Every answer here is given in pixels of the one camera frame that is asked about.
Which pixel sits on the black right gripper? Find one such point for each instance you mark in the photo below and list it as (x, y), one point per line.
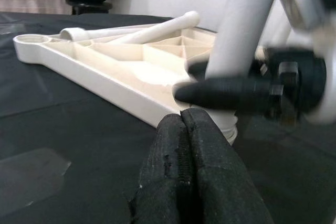
(307, 77)

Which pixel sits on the black tablecloth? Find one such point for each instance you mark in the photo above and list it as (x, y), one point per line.
(92, 142)

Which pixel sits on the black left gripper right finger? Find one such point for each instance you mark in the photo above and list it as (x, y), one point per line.
(223, 187)

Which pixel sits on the white plastic table top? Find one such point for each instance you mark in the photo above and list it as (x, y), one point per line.
(92, 77)

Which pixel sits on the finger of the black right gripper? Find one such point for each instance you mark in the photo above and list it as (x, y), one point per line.
(223, 94)
(199, 69)

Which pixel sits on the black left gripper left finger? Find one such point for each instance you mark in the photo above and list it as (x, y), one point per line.
(165, 182)

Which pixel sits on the black round stool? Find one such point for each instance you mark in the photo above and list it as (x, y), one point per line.
(89, 6)

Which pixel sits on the clear plastic sheet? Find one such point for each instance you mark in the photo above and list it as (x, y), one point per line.
(29, 176)

